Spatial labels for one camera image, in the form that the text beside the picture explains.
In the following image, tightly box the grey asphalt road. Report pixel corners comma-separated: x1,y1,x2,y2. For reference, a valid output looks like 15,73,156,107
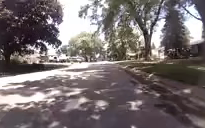
0,61,205,128

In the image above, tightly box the grass lawn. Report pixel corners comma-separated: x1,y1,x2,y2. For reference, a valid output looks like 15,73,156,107
0,61,71,78

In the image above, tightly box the dark conifer tree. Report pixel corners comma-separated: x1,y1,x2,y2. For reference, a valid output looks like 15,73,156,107
160,3,193,60

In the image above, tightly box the building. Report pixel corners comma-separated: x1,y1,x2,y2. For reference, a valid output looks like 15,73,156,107
188,39,205,58

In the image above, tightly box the pale concrete kerb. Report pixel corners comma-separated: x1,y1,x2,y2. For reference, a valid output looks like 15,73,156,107
118,63,205,128

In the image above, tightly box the large dark tree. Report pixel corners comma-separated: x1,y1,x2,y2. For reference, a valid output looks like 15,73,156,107
0,0,64,66

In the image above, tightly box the grass verge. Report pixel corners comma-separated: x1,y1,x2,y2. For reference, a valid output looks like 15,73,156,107
115,58,205,91

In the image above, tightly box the light green tree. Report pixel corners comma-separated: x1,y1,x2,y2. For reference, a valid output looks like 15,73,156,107
67,31,106,63

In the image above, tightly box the tall leaning tree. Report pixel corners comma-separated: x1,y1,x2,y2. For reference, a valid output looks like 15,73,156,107
78,0,168,62

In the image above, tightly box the vehicle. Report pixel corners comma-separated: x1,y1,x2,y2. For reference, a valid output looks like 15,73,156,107
68,56,86,64

